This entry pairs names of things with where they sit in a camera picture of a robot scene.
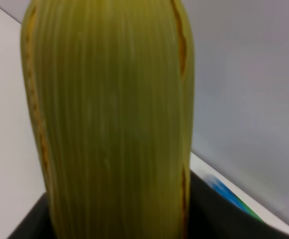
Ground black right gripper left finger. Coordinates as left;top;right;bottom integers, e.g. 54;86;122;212
8;193;56;239

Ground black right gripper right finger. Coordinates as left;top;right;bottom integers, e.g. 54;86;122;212
187;171;289;239

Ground corn cob with husk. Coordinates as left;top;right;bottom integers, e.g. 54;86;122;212
20;0;194;239

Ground blue green toothpaste box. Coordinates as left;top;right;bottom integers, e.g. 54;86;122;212
204;174;264;222

